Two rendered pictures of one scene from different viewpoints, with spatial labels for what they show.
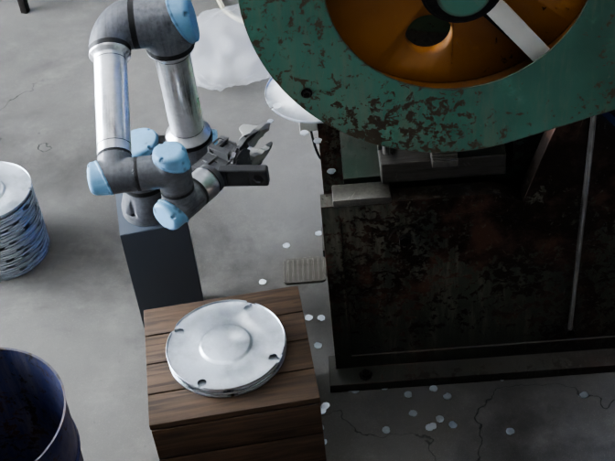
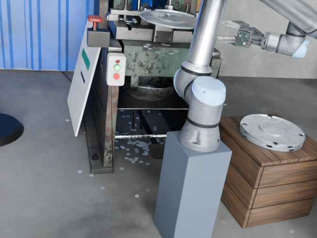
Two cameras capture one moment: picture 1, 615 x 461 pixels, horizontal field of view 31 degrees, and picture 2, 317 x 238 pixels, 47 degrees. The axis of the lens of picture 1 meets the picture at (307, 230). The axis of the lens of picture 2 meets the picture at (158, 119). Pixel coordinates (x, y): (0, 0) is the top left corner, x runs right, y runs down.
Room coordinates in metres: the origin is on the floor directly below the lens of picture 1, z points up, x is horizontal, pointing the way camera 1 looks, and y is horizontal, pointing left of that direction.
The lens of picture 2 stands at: (2.85, 1.46, 1.10)
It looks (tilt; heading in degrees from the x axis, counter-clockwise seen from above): 27 degrees down; 250
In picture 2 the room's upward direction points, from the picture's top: 8 degrees clockwise
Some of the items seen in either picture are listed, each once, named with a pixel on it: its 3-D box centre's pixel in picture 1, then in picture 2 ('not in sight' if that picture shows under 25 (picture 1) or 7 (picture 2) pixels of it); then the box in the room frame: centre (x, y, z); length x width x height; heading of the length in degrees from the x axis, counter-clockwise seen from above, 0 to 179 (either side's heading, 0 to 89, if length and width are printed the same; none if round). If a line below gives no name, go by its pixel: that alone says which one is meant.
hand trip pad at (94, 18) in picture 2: not in sight; (94, 25); (2.62, -0.13, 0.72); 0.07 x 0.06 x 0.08; 87
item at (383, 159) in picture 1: (433, 113); (154, 28); (2.28, -0.35, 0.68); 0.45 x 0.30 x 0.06; 177
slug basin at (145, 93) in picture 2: not in sight; (148, 84); (2.28, -0.35, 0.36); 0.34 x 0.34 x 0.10
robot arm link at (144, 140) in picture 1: (142, 158); (206, 98); (2.30, 0.40, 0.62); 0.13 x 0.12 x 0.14; 91
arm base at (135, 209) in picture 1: (147, 193); (201, 129); (2.30, 0.41, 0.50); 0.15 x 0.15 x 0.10
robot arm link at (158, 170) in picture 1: (165, 170); (302, 21); (1.90, 0.29, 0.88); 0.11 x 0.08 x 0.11; 91
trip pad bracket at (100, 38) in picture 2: not in sight; (97, 49); (2.60, -0.13, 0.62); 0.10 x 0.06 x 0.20; 177
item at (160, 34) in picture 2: not in sight; (164, 28); (2.29, -0.17, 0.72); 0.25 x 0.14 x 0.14; 87
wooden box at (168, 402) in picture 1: (236, 397); (261, 165); (1.84, 0.23, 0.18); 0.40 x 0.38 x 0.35; 94
